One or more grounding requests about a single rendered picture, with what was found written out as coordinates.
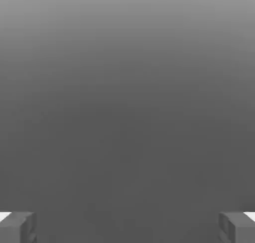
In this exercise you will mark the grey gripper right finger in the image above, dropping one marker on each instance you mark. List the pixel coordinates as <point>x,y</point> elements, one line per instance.
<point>240,230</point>

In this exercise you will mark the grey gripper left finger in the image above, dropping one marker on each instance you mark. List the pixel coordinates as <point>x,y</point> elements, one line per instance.
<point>14,229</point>

